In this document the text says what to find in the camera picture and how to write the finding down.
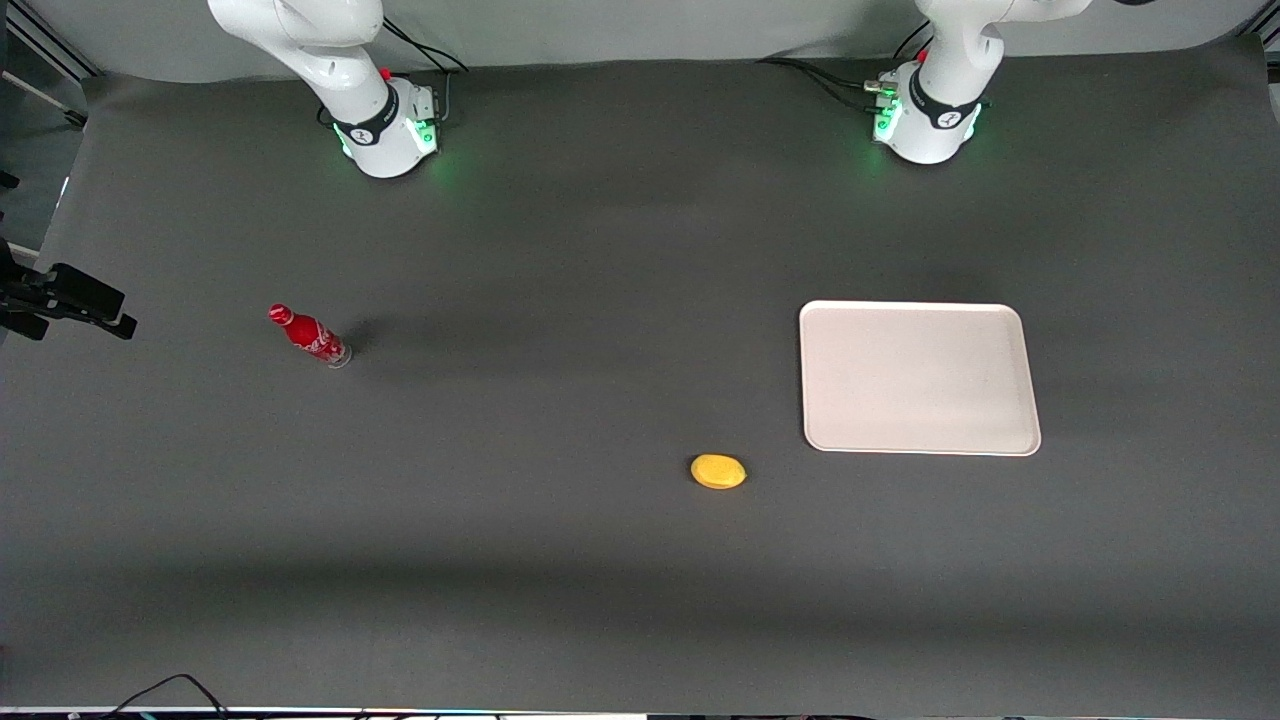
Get beige rectangular tray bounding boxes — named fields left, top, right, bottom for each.
left=798, top=300, right=1043, bottom=457

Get red soda bottle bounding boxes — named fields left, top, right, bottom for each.
left=267, top=303, right=353, bottom=369

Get yellow lemon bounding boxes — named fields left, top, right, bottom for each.
left=690, top=454, right=748, bottom=491

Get grey metal frame rail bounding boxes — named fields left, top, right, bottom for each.
left=0, top=0, right=103, bottom=131

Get black thin floor cable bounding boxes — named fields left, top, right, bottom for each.
left=98, top=673, right=233, bottom=720

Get black right arm base cable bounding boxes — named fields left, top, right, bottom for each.
left=380, top=16, right=470, bottom=125

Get black left arm base cables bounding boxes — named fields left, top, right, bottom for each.
left=754, top=24, right=935, bottom=115

